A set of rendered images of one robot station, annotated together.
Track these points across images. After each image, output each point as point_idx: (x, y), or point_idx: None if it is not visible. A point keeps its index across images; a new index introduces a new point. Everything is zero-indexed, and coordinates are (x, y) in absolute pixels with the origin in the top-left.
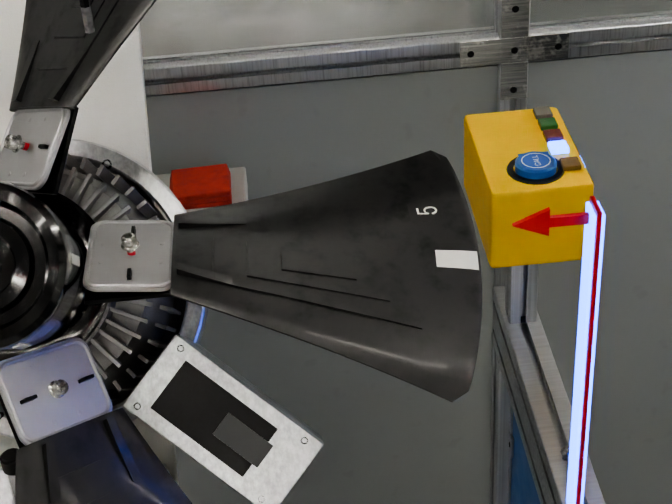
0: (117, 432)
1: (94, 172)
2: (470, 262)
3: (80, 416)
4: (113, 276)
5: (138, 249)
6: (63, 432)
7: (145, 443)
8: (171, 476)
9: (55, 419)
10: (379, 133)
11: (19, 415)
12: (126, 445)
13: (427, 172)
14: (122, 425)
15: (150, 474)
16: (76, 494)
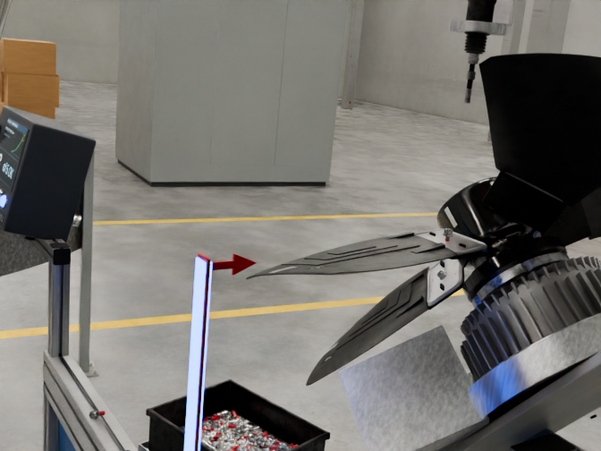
0: (414, 302)
1: (587, 311)
2: (274, 271)
3: (430, 290)
4: (437, 233)
5: (446, 242)
6: (425, 279)
7: (408, 320)
8: (390, 334)
9: (433, 279)
10: None
11: (439, 264)
12: (409, 307)
13: (334, 270)
14: (418, 307)
15: (395, 322)
16: (403, 291)
